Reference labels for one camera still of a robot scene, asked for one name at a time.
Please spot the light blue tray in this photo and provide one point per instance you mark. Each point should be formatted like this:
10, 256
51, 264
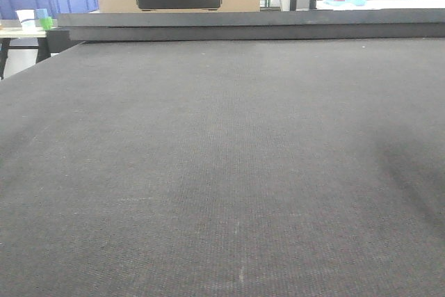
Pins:
336, 3

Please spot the green small cup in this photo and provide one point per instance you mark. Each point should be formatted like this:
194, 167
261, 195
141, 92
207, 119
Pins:
46, 23

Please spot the blue small cup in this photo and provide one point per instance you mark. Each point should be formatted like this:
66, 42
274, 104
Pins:
41, 13

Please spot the white paper cup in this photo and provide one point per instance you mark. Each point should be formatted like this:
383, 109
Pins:
26, 19

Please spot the white side table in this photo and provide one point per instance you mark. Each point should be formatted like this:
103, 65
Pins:
9, 34

